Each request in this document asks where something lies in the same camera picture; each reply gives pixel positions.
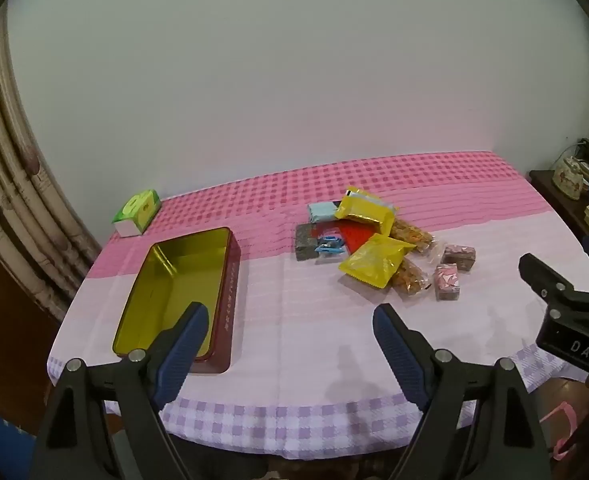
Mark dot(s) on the blue candy packet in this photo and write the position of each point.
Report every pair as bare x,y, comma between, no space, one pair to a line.
330,245

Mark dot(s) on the pink plastic object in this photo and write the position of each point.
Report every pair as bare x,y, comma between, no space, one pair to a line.
564,440

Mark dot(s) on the light blue snack packet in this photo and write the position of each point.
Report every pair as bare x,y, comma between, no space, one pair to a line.
322,211

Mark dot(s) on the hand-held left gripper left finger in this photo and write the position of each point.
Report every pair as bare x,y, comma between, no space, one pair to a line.
184,355

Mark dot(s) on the green tissue box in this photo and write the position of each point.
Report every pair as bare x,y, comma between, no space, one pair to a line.
137,210

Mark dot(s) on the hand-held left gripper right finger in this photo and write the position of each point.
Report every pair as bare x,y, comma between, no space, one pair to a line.
399,350

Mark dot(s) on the yellow snack packet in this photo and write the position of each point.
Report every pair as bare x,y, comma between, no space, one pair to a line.
364,210
374,260

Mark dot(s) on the red snack packet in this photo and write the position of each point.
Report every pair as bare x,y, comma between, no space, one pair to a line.
357,237

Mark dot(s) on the dark red tin box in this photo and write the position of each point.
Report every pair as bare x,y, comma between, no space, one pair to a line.
174,280

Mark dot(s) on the pink checked tablecloth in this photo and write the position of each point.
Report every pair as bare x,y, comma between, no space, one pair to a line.
299,310

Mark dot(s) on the clear orange brittle packet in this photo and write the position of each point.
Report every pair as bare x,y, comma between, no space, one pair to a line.
409,277
412,235

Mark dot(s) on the brown wooden panel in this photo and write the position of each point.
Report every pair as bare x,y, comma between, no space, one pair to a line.
9,320

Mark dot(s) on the beige patterned curtain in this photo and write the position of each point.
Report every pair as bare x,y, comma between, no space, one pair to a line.
4,160

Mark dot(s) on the floral teapot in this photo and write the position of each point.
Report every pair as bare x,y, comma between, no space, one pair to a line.
569,175

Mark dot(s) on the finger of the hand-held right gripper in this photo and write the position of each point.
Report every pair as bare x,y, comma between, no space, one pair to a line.
544,277

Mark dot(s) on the dark wooden side table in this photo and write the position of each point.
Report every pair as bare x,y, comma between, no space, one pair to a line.
554,195

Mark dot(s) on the grey speckled snack bar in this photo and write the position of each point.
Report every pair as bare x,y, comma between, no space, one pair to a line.
305,242

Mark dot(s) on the pink brown cake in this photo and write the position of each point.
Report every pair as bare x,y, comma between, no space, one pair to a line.
448,282
459,257

